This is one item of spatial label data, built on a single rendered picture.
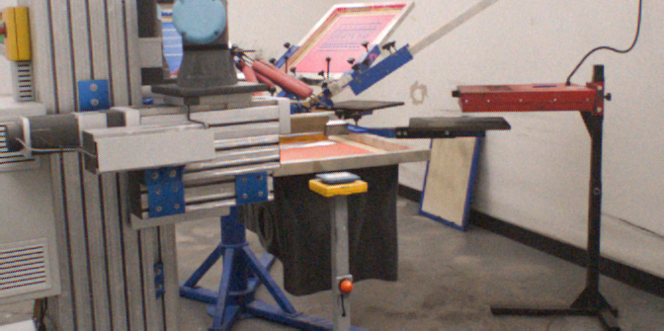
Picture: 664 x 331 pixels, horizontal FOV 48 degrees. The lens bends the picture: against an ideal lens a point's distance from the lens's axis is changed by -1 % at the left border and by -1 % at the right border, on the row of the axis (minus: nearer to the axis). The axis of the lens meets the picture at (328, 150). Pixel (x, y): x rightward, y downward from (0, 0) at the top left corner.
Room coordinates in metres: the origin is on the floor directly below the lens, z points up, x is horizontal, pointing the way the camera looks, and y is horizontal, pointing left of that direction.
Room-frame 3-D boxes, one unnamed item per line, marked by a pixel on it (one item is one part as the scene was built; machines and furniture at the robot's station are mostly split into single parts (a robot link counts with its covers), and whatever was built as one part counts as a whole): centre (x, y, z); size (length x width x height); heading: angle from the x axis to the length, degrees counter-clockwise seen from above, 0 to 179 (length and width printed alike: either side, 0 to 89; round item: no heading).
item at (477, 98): (3.51, -0.92, 1.06); 0.61 x 0.46 x 0.12; 83
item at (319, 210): (2.44, -0.03, 0.74); 0.45 x 0.03 x 0.43; 113
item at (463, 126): (3.60, -0.17, 0.91); 1.34 x 0.40 x 0.08; 83
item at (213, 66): (1.90, 0.30, 1.31); 0.15 x 0.15 x 0.10
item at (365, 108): (4.22, 0.08, 0.91); 1.34 x 0.40 x 0.08; 143
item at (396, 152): (2.71, 0.08, 0.97); 0.79 x 0.58 x 0.04; 23
